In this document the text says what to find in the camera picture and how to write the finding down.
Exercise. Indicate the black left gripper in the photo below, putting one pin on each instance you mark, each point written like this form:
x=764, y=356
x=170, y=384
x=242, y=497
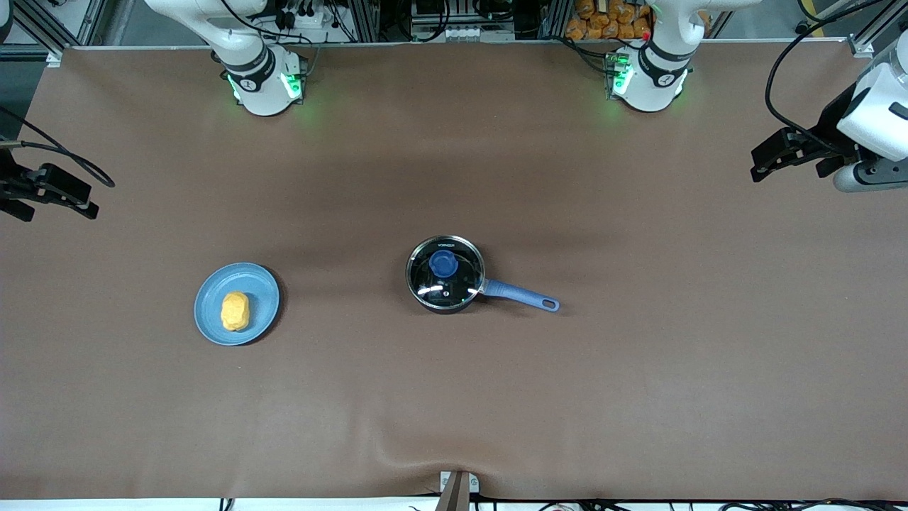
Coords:
x=828, y=132

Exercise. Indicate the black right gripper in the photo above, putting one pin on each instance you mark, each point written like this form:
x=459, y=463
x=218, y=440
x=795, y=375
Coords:
x=7, y=183

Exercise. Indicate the yellow potato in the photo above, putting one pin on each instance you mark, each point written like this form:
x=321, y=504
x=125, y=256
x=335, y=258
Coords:
x=235, y=311

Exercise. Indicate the glass lid with blue knob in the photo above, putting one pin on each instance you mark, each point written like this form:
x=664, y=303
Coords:
x=461, y=257

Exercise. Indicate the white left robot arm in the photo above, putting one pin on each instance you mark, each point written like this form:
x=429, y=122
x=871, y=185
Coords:
x=656, y=78

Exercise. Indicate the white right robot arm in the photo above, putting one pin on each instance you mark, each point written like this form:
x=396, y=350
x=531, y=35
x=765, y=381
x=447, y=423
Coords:
x=259, y=85

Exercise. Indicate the blue plate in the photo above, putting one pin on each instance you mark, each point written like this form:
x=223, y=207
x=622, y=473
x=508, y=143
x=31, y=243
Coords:
x=211, y=312

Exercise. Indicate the bag of orange snacks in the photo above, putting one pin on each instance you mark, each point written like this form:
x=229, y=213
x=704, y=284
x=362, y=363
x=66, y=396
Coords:
x=603, y=25

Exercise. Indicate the white power strip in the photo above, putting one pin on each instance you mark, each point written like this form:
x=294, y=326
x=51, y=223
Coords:
x=312, y=20

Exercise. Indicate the brown table mat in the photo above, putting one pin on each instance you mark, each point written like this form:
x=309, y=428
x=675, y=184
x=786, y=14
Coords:
x=454, y=397

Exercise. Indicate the metal table clamp bracket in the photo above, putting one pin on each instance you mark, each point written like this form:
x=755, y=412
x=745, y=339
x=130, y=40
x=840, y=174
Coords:
x=457, y=493

